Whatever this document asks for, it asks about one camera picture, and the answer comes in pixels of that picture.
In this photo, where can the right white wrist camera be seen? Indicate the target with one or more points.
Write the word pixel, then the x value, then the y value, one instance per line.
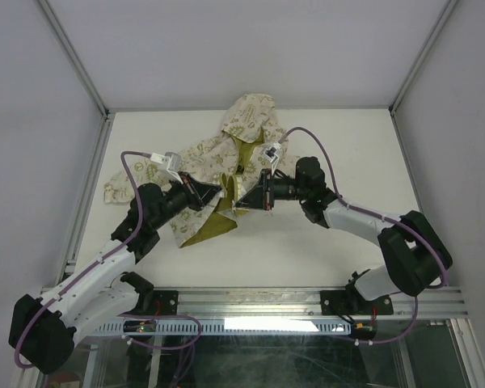
pixel 271 154

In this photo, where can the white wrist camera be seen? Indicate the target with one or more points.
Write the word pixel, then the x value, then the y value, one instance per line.
pixel 169 164
pixel 271 154

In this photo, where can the left aluminium frame post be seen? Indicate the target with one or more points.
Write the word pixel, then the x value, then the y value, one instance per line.
pixel 50 16

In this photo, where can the cream green-printed hooded jacket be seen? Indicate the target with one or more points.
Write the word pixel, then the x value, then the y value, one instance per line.
pixel 233 159

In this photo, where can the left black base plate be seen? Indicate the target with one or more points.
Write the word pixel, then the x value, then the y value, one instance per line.
pixel 161 302

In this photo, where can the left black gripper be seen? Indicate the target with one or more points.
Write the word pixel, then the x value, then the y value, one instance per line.
pixel 199 194

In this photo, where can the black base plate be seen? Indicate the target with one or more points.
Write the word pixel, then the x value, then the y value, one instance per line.
pixel 161 302
pixel 347 303

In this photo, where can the right aluminium frame post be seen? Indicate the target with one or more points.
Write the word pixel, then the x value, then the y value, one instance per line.
pixel 423 55

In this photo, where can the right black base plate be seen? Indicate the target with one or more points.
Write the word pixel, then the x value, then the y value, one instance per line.
pixel 347 303

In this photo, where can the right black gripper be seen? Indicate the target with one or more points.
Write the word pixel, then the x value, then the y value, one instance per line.
pixel 259 196

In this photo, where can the aluminium mounting rail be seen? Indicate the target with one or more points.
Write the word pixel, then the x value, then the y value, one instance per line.
pixel 437 304

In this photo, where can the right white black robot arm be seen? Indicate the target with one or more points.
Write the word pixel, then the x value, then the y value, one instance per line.
pixel 414 256

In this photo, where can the white slotted cable duct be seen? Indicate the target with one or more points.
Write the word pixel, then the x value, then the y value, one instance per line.
pixel 223 326

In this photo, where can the aluminium frame post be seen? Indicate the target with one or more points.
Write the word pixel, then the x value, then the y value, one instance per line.
pixel 50 16
pixel 423 55

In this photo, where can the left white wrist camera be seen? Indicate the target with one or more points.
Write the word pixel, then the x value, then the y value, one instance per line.
pixel 169 164

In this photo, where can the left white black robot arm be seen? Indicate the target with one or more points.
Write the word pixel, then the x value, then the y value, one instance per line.
pixel 46 329

